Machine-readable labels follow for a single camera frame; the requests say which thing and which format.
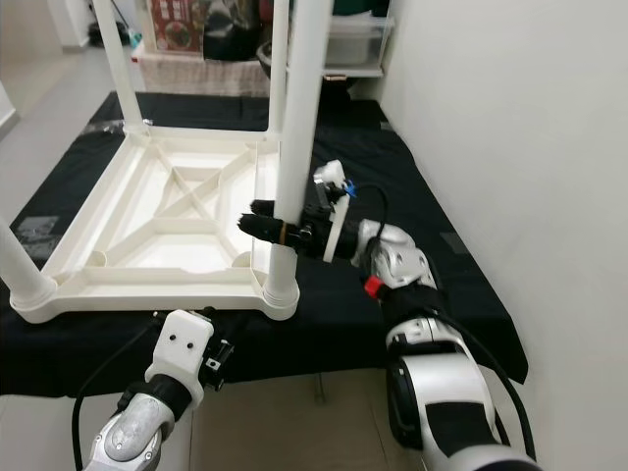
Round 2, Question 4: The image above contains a storage box with orange lid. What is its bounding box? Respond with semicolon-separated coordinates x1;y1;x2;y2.
147;0;209;55

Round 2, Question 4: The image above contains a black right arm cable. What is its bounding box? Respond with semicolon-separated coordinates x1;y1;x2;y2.
343;182;536;452

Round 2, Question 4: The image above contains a black wok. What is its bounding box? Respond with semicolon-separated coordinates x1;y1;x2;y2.
255;41;354;91

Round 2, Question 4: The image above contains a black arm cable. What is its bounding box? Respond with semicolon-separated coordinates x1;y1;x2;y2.
71;319;158;471
343;182;536;452

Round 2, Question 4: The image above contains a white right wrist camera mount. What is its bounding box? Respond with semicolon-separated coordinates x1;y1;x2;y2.
312;160;356;264

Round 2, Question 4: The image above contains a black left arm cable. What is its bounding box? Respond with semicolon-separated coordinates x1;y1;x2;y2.
71;319;158;471

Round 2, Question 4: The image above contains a black bag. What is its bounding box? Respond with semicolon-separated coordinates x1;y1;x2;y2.
206;0;264;62

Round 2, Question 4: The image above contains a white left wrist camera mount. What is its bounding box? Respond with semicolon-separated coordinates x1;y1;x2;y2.
147;309;217;398

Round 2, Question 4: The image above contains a black tablecloth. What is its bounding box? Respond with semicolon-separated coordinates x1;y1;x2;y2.
0;90;531;398

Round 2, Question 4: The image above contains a white plastic table top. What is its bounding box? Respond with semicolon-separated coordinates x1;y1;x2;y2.
8;128;302;325

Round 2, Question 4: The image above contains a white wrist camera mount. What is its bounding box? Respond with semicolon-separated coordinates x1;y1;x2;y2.
147;309;217;398
312;160;356;264

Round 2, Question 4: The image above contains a beige patterned bench cloth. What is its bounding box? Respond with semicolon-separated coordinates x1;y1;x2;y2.
135;54;274;99

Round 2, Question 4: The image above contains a cross-shaped clear tape piece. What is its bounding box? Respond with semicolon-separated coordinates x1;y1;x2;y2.
12;214;62;244

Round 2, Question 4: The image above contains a clear plastic storage box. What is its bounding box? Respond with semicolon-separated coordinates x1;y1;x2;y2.
322;15;395;79

